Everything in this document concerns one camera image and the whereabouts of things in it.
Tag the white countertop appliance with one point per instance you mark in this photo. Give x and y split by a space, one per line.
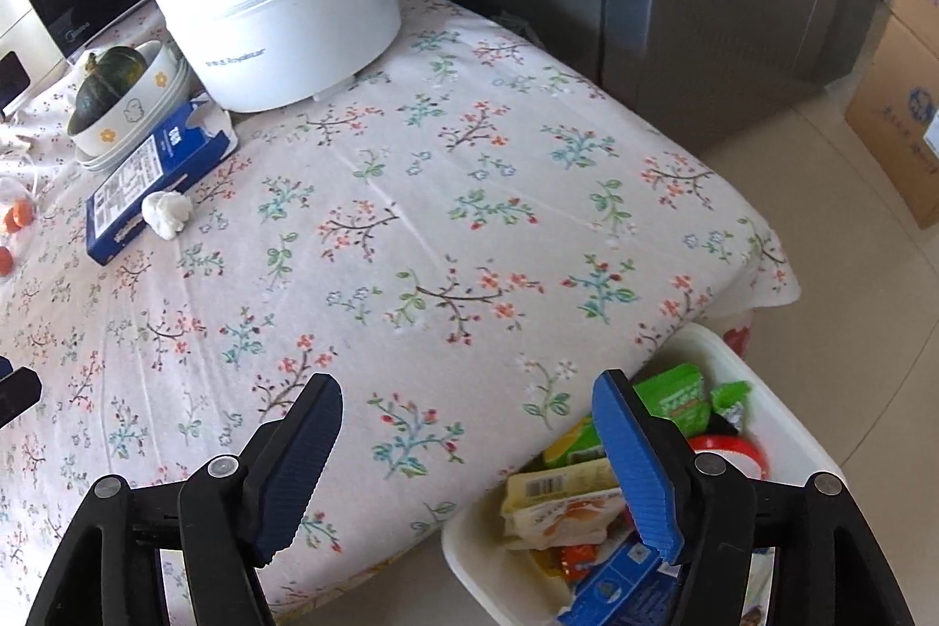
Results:
22 36

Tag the small tangerine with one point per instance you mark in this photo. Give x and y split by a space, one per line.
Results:
4 261
18 217

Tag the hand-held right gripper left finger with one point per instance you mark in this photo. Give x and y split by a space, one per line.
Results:
301 472

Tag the cream plastic bag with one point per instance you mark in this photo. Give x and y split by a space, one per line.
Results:
543 490

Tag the green snack bag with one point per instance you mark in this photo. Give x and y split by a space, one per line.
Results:
675 399

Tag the small white crumpled tissue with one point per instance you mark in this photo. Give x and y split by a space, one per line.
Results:
167 214

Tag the white plate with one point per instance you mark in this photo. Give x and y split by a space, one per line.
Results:
172 87
158 124

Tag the white zigzag-edged wrapper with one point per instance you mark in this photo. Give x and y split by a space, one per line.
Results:
579 520

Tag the torn green dark wrapper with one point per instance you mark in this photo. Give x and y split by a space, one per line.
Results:
730 402

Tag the green pumpkin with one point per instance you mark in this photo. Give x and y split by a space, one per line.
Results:
110 76

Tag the white plastic bin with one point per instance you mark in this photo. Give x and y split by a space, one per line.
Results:
777 391

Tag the blue cardboard box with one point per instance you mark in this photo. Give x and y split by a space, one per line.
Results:
139 178

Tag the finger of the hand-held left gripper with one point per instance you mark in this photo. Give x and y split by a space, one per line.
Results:
18 395

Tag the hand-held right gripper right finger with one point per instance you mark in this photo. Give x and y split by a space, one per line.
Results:
638 472

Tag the white red blue bag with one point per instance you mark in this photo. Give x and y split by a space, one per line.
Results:
616 586

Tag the floral tablecloth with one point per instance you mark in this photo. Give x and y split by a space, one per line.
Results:
440 193

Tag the red orange wrapper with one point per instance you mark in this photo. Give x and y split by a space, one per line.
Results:
576 556

